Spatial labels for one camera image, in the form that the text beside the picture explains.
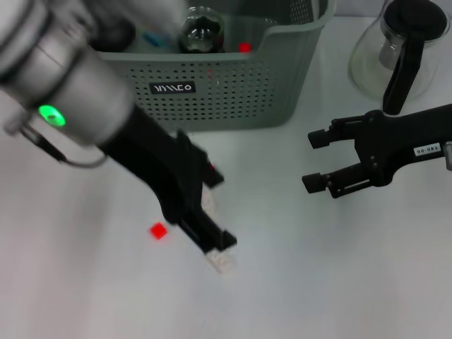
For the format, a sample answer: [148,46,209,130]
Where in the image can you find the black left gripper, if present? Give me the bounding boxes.
[100,104,238,254]

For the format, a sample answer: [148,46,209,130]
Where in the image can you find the grey perforated storage bin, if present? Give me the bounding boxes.
[90,0,335,133]

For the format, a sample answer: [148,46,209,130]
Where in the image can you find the blue four-stud brick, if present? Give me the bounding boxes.
[142,30,171,47]

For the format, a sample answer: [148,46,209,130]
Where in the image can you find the white two-stud brick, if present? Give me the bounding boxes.
[200,189,218,217]
[206,246,237,275]

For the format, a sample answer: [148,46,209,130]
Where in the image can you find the red single-stud brick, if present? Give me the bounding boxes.
[149,222,169,242]

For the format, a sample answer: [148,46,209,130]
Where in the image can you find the glass carafe with black handle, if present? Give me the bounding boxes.
[348,0,451,116]

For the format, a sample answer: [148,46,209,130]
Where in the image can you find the dark clay teapot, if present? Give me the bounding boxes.
[90,13,137,52]

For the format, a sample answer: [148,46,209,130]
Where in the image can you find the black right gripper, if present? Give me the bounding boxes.
[302,104,452,199]

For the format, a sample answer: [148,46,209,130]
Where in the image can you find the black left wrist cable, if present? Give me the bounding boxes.
[2,118,107,169]

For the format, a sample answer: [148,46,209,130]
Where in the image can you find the glass teacup with black base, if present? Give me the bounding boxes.
[177,6,225,54]

